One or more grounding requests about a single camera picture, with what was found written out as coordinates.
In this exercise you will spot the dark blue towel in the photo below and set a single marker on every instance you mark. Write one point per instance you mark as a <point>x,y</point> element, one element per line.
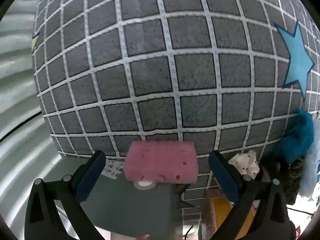
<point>299,139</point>

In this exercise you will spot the leopard print cloth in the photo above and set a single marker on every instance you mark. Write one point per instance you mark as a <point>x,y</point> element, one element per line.
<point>289,175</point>

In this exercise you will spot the grey storage box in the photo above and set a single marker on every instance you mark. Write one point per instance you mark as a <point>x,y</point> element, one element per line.
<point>115,205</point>

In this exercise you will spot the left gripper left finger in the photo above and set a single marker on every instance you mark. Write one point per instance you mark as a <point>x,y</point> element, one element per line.
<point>42,220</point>

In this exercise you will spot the grey green curtain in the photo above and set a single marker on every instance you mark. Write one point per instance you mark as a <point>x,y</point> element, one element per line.
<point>27,150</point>

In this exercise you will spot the light blue fluffy duster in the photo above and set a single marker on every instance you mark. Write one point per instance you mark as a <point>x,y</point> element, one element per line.
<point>310,171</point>

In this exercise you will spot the white polka dot cloth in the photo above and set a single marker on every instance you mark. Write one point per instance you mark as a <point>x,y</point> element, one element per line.
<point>246,163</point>

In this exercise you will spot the orange cardboard box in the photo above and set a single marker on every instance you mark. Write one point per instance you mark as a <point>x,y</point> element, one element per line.
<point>215,209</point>

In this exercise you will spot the pink sponge block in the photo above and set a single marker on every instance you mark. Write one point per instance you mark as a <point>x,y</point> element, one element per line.
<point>172,162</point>

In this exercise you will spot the grey checked star rug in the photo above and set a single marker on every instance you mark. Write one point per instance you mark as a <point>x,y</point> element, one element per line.
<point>227,75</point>

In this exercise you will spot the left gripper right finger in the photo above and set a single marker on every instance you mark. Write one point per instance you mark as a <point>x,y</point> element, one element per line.
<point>271,220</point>

